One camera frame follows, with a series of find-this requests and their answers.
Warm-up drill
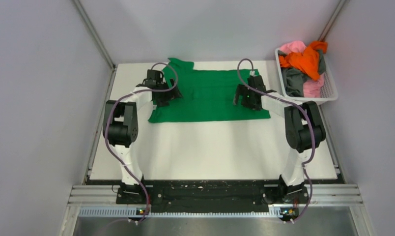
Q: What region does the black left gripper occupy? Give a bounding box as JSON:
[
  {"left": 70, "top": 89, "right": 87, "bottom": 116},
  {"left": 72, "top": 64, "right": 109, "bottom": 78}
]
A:
[{"left": 155, "top": 77, "right": 182, "bottom": 107}]

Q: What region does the green t-shirt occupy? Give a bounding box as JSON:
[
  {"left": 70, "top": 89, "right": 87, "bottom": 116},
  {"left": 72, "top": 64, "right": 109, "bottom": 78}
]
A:
[{"left": 148, "top": 58, "right": 271, "bottom": 123}]

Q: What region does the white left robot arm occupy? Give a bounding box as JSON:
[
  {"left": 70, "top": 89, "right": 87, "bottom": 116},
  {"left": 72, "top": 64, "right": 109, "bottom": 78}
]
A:
[{"left": 102, "top": 68, "right": 182, "bottom": 203}]

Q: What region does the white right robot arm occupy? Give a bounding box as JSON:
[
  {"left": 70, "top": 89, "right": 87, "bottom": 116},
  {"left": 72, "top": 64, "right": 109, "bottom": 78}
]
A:
[{"left": 233, "top": 72, "right": 326, "bottom": 203}]

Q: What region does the grey t-shirt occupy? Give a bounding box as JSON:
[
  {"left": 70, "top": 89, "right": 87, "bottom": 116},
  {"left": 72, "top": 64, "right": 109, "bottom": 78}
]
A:
[{"left": 277, "top": 49, "right": 327, "bottom": 97}]

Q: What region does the pink t-shirt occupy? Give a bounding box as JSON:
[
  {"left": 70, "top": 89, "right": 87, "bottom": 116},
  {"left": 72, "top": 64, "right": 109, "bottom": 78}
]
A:
[{"left": 279, "top": 40, "right": 325, "bottom": 98}]

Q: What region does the orange t-shirt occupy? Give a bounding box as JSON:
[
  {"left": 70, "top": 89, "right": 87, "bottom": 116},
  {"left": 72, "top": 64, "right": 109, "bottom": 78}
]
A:
[{"left": 279, "top": 41, "right": 328, "bottom": 81}]

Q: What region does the white laundry basket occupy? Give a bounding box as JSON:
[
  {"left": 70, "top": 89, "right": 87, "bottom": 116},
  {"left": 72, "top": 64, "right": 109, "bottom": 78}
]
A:
[{"left": 275, "top": 48, "right": 339, "bottom": 105}]

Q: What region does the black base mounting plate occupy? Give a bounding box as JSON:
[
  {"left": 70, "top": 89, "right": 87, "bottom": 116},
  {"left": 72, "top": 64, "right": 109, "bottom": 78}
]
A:
[{"left": 116, "top": 180, "right": 310, "bottom": 213}]

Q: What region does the aluminium frame rail left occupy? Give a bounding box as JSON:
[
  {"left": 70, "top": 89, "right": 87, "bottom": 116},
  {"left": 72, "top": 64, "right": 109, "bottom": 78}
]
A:
[{"left": 71, "top": 0, "right": 116, "bottom": 185}]

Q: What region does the aluminium frame rail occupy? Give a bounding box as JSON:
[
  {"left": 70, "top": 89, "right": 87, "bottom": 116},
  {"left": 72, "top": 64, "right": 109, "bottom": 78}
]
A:
[
  {"left": 71, "top": 0, "right": 116, "bottom": 185},
  {"left": 318, "top": 0, "right": 350, "bottom": 42}
]

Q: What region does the aluminium frame rail right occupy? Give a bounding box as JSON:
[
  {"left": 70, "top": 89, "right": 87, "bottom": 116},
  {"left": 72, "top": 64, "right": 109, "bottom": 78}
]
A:
[{"left": 318, "top": 0, "right": 350, "bottom": 42}]

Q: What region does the aluminium front rail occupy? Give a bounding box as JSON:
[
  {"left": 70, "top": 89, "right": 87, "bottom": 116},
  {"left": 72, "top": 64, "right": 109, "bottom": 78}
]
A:
[{"left": 68, "top": 182, "right": 363, "bottom": 206}]

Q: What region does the white slotted cable duct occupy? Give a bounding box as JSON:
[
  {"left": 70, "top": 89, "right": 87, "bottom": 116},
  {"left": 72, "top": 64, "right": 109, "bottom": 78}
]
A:
[{"left": 79, "top": 206, "right": 282, "bottom": 218}]

